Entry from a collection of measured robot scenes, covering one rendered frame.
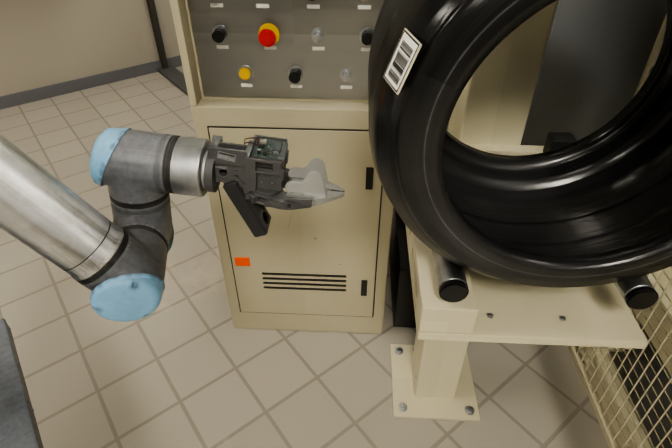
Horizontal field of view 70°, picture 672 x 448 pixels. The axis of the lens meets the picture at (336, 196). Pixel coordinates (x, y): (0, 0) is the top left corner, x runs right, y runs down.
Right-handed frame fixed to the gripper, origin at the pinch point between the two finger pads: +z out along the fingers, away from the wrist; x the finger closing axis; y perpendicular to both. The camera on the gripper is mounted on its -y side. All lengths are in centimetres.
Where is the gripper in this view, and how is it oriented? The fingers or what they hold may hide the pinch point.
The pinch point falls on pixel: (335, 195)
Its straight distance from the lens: 76.2
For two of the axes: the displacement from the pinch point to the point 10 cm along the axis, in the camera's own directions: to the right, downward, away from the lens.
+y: 1.2, -8.0, -5.9
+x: 0.5, -5.9, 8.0
